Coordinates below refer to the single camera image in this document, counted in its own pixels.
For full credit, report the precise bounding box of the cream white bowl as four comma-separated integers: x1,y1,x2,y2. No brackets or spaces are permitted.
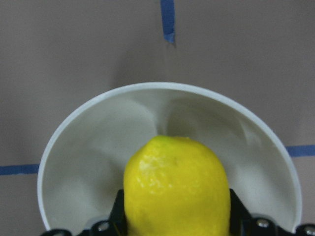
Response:
37,82,302,234

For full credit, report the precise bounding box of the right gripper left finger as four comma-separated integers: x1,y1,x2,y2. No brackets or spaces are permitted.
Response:
40,188,128,236

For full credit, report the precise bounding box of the yellow lemon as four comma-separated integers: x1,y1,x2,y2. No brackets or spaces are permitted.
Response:
124,136,231,236

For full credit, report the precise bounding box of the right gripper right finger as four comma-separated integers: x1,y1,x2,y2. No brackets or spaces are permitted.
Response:
229,189,315,236

